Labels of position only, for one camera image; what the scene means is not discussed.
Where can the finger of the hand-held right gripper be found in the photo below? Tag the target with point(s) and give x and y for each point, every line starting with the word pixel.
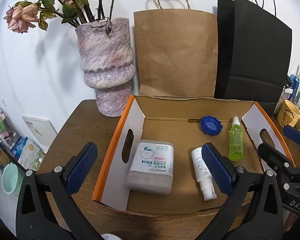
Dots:
pixel 296 135
pixel 275 155

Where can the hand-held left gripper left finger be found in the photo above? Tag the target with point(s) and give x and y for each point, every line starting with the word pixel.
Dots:
pixel 82 167

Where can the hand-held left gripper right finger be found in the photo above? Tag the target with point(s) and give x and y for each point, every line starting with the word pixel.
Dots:
pixel 217 170

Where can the white spray bottle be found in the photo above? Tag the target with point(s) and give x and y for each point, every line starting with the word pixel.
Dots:
pixel 198 165

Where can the green spray bottle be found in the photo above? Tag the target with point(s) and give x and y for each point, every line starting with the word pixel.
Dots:
pixel 236 142

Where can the blue plastic cap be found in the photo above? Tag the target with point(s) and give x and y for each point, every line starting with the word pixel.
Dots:
pixel 211 126

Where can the red cardboard box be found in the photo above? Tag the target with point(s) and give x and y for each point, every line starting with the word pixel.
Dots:
pixel 165 132

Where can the clear cotton swab box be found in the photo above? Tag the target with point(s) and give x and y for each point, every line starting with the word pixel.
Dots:
pixel 150 170

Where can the yellow bear mug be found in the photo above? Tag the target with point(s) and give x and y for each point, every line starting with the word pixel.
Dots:
pixel 288 116

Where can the clear canister with black clip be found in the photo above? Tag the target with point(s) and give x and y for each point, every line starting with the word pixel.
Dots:
pixel 287 96

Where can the blue drink carton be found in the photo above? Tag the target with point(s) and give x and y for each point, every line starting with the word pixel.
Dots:
pixel 295 85

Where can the blue and white box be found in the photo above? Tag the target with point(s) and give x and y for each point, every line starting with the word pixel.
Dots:
pixel 27 152

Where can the white flat panel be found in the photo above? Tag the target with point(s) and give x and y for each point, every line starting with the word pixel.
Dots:
pixel 40 127

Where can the green plastic basin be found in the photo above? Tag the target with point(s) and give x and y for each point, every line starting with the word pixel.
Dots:
pixel 11 180

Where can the small cardboard box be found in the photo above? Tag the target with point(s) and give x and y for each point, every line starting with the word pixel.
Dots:
pixel 2 157

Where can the black paper bag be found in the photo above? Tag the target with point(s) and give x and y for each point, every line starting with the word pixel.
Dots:
pixel 255 55

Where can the pink marbled vase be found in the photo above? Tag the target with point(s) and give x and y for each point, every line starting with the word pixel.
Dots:
pixel 105 62

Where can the brown paper bag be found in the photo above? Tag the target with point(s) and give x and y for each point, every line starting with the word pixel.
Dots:
pixel 175 55

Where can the dried pink roses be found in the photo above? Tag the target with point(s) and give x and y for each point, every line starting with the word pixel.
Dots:
pixel 22 15

